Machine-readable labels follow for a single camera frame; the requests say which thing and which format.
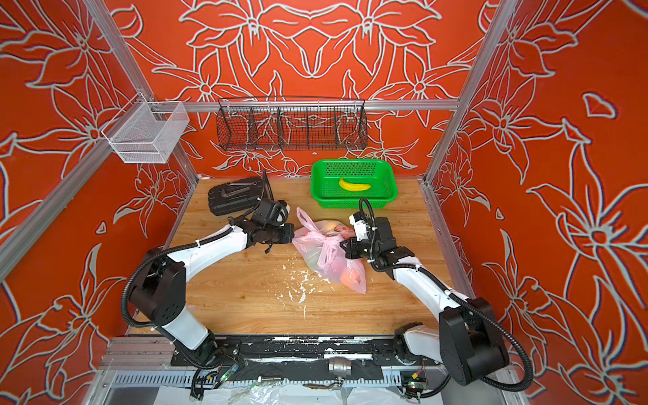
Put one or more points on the green plastic basket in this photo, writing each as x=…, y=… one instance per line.
x=325, y=183

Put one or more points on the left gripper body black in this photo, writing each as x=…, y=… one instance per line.
x=281, y=234

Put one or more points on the pink plastic bag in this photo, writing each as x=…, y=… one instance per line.
x=319, y=244

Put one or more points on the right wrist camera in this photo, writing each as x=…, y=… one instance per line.
x=362, y=227

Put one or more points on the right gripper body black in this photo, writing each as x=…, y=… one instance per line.
x=366, y=249

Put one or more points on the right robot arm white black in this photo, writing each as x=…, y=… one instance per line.
x=469, y=342

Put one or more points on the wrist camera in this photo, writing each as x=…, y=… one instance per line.
x=269, y=212
x=362, y=227

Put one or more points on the yellow banana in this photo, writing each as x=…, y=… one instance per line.
x=353, y=187

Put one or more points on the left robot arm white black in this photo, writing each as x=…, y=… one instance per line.
x=155, y=295

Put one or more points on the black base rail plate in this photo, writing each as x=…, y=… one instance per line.
x=378, y=350

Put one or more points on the black tool case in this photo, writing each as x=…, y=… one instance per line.
x=231, y=197

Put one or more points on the black wire wall basket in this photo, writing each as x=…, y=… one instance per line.
x=296, y=124

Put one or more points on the white wire wall basket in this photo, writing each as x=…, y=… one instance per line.
x=140, y=135

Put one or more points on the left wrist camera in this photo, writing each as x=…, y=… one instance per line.
x=269, y=212

